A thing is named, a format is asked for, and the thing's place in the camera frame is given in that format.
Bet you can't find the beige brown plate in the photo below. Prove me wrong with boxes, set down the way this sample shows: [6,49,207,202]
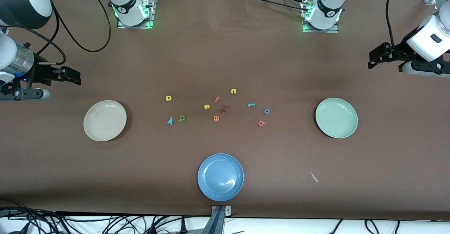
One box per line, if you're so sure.
[83,100,127,142]

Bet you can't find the light green plate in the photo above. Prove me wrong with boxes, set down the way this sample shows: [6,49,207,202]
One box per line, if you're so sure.
[315,97,359,139]

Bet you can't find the brown table cover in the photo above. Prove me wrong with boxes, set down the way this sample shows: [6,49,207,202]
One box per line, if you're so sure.
[0,0,450,221]

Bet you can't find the blue plate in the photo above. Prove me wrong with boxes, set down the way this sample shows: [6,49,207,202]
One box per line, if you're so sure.
[197,153,244,202]

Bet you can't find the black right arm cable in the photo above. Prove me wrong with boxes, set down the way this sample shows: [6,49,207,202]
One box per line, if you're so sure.
[21,0,112,66]

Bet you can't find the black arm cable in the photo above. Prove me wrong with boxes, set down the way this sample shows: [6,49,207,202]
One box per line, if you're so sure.
[21,0,112,66]
[386,0,401,59]

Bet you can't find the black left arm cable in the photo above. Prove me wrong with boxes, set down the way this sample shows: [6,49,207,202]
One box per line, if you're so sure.
[386,0,401,59]

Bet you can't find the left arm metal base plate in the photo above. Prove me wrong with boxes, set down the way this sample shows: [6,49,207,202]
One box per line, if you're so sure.
[301,0,340,33]

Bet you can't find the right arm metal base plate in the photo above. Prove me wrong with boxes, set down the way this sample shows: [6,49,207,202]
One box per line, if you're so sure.
[117,0,156,29]

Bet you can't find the black cable on table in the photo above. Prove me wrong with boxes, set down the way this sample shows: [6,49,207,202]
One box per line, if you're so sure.
[250,0,311,13]

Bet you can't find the tangled black cables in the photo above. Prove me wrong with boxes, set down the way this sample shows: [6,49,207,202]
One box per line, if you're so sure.
[0,199,208,234]

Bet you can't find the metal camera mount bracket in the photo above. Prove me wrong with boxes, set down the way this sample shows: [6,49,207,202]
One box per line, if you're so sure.
[201,205,232,234]

